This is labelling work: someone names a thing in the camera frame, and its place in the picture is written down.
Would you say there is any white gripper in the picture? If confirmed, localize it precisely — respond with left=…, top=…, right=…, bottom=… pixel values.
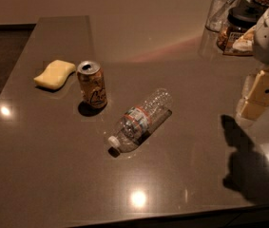
left=236, top=67, right=269, bottom=128

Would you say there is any orange soda can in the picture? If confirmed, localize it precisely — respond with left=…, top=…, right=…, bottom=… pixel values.
left=76, top=61, right=107, bottom=109

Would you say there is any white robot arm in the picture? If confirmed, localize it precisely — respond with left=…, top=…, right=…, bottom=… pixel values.
left=232, top=8, right=269, bottom=127

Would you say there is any glass jar with black lid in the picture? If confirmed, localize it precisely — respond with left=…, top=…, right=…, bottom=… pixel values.
left=217, top=5, right=263, bottom=56

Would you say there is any clear drinking glass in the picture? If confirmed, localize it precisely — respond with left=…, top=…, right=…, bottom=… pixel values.
left=205, top=0, right=240, bottom=32

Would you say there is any clear plastic water bottle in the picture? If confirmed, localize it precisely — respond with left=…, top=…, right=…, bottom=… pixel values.
left=106, top=88, right=172, bottom=157

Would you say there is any yellow sponge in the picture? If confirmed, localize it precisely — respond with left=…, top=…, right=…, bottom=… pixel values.
left=33, top=60, right=76, bottom=90

